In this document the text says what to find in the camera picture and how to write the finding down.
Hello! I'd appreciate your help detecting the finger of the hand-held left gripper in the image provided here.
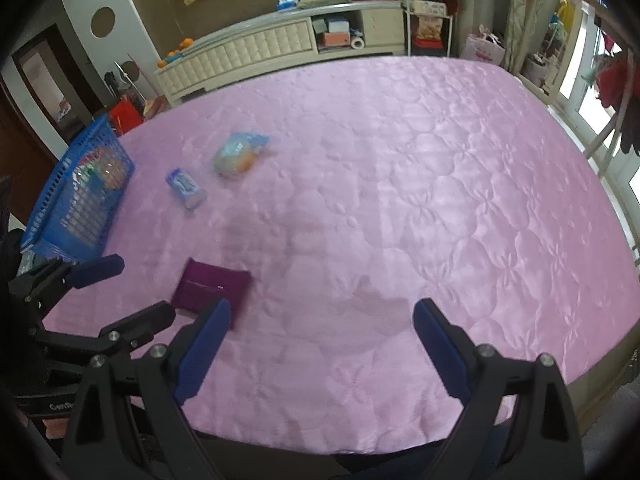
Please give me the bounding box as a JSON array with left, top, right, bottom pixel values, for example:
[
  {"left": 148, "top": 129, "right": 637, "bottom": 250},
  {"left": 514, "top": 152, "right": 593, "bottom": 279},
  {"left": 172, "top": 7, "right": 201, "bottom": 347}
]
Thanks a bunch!
[
  {"left": 10, "top": 254, "right": 125, "bottom": 311},
  {"left": 31, "top": 301, "right": 177, "bottom": 367}
]

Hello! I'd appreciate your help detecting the red plastic stool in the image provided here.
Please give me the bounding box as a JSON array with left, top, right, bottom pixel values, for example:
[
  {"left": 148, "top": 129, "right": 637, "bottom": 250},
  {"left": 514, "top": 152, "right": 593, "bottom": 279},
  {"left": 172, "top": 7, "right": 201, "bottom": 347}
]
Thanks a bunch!
[{"left": 109, "top": 97, "right": 146, "bottom": 133}]

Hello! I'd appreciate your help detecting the purple snack packet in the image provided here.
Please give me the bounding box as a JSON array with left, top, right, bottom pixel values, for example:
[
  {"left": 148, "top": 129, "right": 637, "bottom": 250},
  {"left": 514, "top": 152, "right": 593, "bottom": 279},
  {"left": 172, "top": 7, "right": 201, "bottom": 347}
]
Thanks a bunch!
[{"left": 171, "top": 257, "right": 252, "bottom": 331}]

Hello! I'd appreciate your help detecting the blue plastic mesh basket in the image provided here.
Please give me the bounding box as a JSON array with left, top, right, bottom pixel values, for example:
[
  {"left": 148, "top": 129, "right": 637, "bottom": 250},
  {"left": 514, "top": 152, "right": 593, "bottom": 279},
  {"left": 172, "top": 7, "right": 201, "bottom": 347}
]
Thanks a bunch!
[{"left": 20, "top": 112, "right": 136, "bottom": 263}]

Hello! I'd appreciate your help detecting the white low cabinet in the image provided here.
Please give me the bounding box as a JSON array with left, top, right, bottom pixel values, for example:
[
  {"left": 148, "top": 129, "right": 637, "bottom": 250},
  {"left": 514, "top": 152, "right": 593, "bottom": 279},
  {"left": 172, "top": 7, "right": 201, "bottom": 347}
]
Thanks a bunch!
[{"left": 154, "top": 1, "right": 406, "bottom": 108}]

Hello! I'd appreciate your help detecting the dark wooden door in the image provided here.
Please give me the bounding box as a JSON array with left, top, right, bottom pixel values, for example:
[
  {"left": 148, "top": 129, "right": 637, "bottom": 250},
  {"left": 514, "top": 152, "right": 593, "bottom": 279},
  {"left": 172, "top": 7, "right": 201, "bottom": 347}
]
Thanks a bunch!
[{"left": 12, "top": 25, "right": 108, "bottom": 146}]

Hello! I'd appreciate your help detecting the pink quilted bedspread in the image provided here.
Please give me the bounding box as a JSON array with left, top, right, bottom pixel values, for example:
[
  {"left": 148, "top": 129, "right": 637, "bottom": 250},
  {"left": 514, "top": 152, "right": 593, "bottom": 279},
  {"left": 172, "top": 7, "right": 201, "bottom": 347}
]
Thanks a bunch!
[{"left": 42, "top": 55, "right": 640, "bottom": 453}]

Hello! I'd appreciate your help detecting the red garment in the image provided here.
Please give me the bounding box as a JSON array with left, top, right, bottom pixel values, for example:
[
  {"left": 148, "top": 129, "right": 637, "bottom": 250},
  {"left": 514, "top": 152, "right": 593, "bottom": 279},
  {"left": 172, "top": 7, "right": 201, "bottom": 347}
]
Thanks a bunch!
[{"left": 597, "top": 55, "right": 640, "bottom": 108}]

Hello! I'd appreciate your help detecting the yellow garment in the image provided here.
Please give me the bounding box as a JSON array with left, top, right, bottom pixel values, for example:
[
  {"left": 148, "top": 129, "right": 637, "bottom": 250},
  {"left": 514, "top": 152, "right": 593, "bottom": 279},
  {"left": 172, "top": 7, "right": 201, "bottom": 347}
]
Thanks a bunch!
[{"left": 557, "top": 0, "right": 576, "bottom": 33}]

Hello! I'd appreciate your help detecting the clear light blue snack packet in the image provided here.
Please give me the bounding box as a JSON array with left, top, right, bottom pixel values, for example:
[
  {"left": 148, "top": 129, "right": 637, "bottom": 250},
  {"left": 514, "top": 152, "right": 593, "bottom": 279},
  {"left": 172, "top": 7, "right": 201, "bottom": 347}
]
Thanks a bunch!
[{"left": 213, "top": 131, "right": 271, "bottom": 179}]

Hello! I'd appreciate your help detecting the wooden drying rack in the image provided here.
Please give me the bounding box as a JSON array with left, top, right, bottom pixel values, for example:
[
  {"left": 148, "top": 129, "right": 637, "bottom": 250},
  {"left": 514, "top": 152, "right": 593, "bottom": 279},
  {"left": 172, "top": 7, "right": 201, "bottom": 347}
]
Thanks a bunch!
[{"left": 535, "top": 0, "right": 640, "bottom": 181}]

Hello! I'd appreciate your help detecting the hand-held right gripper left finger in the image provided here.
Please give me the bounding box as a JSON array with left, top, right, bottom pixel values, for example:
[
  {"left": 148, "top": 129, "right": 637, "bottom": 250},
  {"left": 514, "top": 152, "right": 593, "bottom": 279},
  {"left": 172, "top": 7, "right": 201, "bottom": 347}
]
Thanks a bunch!
[{"left": 60, "top": 299, "right": 232, "bottom": 480}]

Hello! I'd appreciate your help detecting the red printed box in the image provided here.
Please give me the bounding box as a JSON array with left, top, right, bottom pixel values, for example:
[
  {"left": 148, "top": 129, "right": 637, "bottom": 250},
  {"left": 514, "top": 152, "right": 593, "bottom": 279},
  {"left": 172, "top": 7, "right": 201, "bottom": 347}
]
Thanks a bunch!
[{"left": 414, "top": 14, "right": 446, "bottom": 51}]

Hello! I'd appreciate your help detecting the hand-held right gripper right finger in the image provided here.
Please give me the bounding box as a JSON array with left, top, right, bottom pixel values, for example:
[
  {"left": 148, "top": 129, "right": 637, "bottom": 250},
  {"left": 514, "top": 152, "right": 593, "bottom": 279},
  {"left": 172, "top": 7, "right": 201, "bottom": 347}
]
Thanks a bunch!
[{"left": 413, "top": 298, "right": 586, "bottom": 480}]

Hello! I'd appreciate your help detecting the pink gift bag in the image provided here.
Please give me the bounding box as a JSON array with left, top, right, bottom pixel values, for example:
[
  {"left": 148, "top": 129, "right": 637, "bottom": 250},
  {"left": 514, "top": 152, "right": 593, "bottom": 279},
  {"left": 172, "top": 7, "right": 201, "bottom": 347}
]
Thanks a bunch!
[{"left": 461, "top": 25, "right": 506, "bottom": 66}]

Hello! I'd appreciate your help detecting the patterned curtain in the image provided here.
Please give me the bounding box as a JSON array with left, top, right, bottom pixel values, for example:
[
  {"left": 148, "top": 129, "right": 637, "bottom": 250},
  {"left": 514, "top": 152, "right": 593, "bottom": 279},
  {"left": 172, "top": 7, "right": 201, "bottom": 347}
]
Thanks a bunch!
[{"left": 502, "top": 0, "right": 541, "bottom": 71}]

